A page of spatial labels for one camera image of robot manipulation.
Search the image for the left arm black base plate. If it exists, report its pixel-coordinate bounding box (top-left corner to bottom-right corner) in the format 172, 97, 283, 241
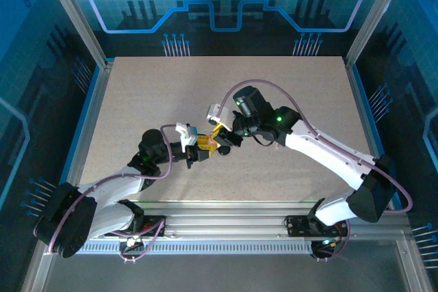
131, 215, 168, 238

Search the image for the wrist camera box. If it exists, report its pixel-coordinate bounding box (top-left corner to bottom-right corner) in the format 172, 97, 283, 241
175, 122, 198, 148
206, 102, 231, 127

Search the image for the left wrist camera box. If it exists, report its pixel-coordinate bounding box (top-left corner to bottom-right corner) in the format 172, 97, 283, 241
175, 122, 198, 148

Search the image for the small LED circuit board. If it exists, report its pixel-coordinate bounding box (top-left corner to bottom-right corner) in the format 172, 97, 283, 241
316, 237, 338, 250
125, 233, 143, 248

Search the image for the aluminium frame post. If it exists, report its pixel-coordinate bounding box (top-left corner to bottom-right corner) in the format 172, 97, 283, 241
344, 0, 401, 67
37, 0, 116, 69

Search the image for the aluminium table side rail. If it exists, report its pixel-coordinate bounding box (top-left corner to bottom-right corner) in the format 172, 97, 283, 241
56, 59, 116, 204
344, 59, 403, 213

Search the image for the aluminium mounting rail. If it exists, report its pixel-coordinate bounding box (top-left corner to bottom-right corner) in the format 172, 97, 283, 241
81, 201, 413, 241

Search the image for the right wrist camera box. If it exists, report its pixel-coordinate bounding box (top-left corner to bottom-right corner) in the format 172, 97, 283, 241
206, 102, 231, 127

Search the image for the slotted grey cable duct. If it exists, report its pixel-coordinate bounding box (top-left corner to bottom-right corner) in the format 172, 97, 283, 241
77, 241, 314, 255

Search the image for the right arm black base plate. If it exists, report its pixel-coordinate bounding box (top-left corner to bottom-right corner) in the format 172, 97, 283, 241
285, 215, 350, 238

